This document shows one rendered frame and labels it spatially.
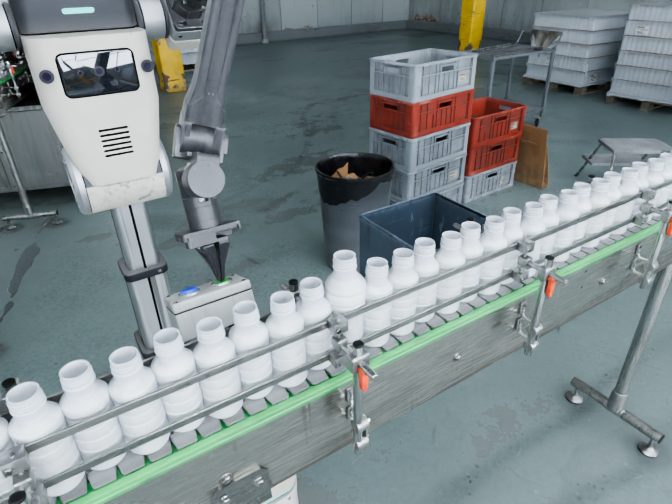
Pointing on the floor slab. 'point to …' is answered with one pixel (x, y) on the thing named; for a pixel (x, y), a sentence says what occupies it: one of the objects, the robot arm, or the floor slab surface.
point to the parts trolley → (512, 69)
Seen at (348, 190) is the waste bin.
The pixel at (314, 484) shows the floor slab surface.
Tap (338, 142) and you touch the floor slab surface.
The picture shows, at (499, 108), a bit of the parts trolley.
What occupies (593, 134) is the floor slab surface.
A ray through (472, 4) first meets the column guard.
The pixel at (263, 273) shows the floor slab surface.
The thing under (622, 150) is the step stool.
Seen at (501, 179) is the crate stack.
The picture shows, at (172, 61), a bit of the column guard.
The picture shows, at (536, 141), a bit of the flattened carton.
